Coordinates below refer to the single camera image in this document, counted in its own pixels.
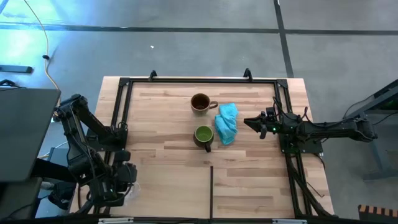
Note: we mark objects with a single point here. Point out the black flat floor bar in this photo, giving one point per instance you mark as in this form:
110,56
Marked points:
15,69

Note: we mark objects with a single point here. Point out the brown ceramic mug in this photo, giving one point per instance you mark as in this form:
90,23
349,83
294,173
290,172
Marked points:
200,102

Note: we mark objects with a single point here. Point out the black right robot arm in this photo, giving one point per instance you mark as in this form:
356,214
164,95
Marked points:
329,129

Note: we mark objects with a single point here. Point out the blue terry cloth towel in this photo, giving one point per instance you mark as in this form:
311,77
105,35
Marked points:
226,124

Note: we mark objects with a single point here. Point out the clear plastic cup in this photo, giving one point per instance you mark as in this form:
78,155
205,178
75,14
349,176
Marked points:
136,191

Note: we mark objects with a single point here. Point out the grey metal side table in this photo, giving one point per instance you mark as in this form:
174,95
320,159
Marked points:
382,99

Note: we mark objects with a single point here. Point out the dark grey desk top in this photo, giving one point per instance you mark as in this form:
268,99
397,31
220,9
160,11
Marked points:
25,133

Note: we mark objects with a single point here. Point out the orange black striped block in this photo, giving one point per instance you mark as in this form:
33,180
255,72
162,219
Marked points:
377,213

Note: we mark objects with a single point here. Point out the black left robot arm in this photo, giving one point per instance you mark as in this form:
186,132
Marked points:
76,140

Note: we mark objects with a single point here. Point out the black frame clamp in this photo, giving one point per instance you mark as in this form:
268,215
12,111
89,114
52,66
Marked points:
152,75
247,74

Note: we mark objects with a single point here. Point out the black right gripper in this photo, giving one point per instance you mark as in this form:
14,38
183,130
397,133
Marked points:
275,126

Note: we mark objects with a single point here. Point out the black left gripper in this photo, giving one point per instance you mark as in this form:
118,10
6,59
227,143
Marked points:
112,186

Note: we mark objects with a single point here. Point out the silver metal bracket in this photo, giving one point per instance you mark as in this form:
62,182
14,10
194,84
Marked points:
115,220
289,221

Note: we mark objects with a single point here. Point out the grey equipment box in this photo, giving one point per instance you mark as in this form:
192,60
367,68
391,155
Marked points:
59,155

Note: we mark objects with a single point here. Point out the black metal rig frame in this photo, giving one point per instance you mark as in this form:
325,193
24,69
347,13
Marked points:
202,80

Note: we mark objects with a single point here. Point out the green ceramic mug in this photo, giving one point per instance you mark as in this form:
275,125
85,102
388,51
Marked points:
203,134

